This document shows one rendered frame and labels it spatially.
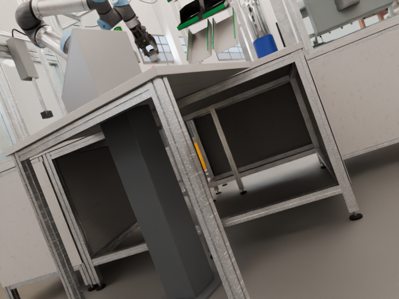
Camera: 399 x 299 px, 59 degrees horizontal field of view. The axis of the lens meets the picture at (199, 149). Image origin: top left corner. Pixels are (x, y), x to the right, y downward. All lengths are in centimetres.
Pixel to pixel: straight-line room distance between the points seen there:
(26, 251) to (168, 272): 111
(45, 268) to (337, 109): 205
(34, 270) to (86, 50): 147
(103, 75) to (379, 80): 172
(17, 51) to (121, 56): 145
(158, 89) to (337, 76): 159
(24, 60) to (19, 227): 118
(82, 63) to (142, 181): 51
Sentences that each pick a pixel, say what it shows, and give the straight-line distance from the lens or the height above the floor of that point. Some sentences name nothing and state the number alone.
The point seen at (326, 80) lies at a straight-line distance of 246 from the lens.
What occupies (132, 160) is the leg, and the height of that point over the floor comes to 63.
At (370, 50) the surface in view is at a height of 74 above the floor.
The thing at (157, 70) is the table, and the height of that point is 84.
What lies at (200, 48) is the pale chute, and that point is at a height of 106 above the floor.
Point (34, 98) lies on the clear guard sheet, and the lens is 337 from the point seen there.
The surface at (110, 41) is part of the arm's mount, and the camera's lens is 154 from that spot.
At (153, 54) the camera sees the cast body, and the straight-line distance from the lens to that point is 209.
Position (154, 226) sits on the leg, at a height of 34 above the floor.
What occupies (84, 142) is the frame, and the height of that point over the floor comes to 81.
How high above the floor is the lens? 63
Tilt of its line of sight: 2 degrees down
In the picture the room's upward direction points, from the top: 21 degrees counter-clockwise
